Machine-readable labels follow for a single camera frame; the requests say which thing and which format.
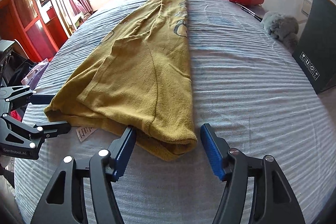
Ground mustard yellow garment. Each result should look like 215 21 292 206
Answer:
45 0 197 161

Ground white garment label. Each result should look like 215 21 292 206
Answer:
76 127 97 142

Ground red wooden door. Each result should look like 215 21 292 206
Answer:
1 0 68 61

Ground white striped bed sheet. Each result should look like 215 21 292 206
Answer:
15 0 335 223

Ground dark green gift box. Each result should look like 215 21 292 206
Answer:
292 0 336 94

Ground grey plush toy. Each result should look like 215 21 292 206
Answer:
261 11 299 53

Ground white wall socket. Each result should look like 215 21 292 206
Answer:
301 0 312 16

